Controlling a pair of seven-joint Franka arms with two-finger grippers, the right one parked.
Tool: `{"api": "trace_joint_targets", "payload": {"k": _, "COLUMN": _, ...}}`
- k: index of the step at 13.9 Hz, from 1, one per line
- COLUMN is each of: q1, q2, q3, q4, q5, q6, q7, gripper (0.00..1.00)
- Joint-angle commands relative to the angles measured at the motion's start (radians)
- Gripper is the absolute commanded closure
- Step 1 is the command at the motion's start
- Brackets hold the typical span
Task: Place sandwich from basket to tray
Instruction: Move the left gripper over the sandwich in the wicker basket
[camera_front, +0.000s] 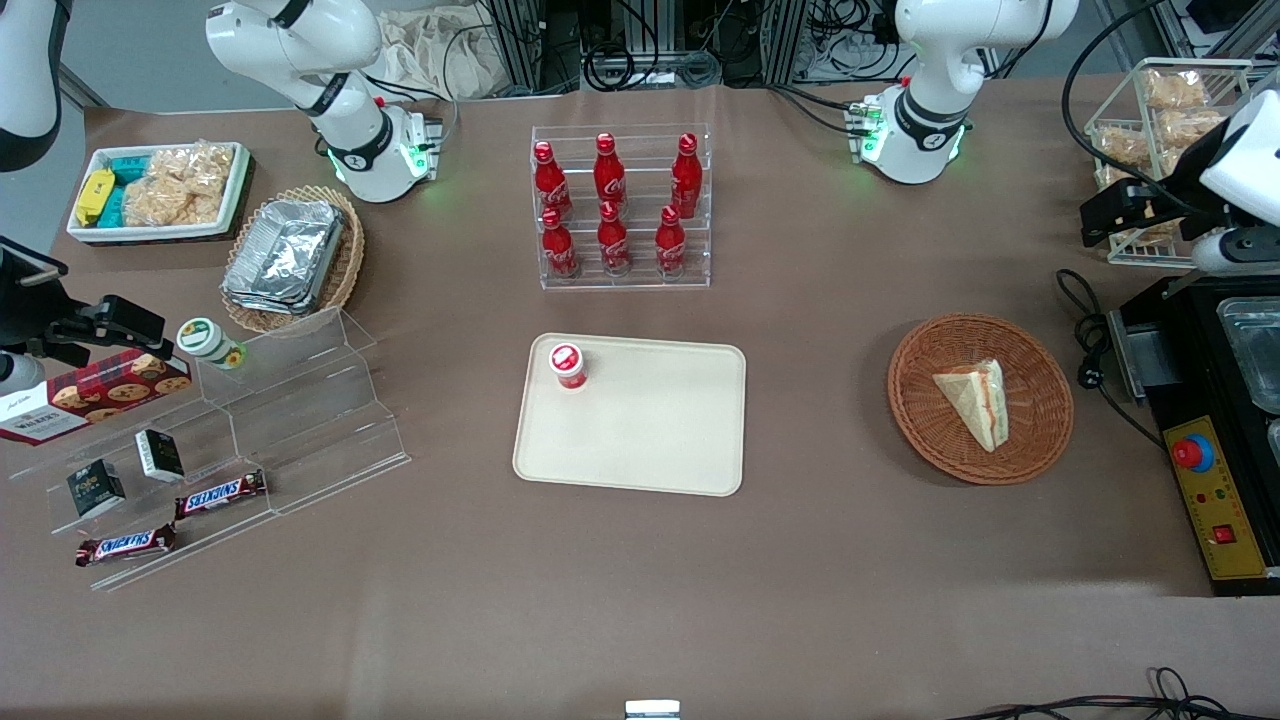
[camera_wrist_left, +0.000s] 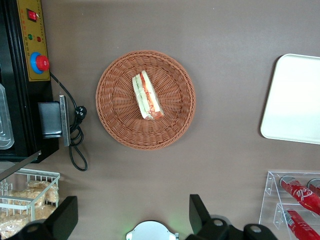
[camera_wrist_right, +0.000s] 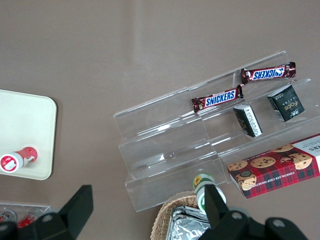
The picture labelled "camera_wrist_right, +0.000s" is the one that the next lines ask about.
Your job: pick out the woven wicker basket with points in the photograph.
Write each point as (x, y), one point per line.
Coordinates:
(162, 217)

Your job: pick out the red and white can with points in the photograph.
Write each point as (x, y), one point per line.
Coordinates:
(25, 157)

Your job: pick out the silver foil package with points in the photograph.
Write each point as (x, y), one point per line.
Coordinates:
(185, 227)

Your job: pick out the clear acrylic step riser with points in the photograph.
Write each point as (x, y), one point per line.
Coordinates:
(271, 126)
(160, 140)

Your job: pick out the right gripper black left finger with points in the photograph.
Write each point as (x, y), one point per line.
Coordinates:
(75, 207)

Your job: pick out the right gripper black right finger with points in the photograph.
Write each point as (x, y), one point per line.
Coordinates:
(215, 205)

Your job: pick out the red tartan cookie box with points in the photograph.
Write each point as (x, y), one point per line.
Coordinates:
(272, 172)

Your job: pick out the Snickers chocolate bar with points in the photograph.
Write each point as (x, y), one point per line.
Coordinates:
(220, 98)
(268, 73)

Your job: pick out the black tissue pack white side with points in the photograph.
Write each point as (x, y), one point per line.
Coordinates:
(247, 121)

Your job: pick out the green white bottle sunflower cap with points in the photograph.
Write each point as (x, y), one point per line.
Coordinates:
(200, 182)

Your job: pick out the black Face tissue pack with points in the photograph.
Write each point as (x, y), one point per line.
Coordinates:
(287, 103)

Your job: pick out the white plastic tray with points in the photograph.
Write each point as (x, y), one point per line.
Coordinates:
(25, 120)

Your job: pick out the clear acrylic box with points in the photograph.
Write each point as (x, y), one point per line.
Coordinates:
(37, 208)

